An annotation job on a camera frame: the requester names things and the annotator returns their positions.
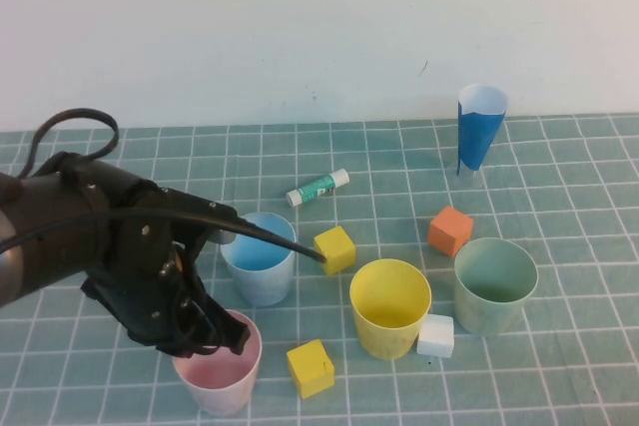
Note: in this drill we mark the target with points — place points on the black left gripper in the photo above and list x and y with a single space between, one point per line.
145 296

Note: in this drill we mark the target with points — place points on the pink plastic cup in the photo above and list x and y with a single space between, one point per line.
219 386

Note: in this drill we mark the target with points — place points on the light blue plastic cup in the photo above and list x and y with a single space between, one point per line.
262 271

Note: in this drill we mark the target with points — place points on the green plastic cup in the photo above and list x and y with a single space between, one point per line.
494 276

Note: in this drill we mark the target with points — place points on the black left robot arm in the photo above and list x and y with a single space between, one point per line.
45 196

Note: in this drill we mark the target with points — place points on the yellow cube block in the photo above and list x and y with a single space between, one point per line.
310 368
339 246

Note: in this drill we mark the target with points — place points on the yellow plastic cup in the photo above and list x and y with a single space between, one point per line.
389 306

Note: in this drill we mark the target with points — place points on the green white glue stick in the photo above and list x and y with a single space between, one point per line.
317 188

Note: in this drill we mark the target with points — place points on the white cube block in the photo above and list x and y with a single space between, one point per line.
436 336

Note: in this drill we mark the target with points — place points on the green checked tablecloth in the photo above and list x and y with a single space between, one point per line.
449 386

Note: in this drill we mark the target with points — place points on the orange cube block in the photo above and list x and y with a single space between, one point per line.
450 231

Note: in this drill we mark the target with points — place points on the blue paper cone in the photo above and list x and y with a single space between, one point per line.
476 136

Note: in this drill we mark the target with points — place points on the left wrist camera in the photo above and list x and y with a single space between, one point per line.
194 211

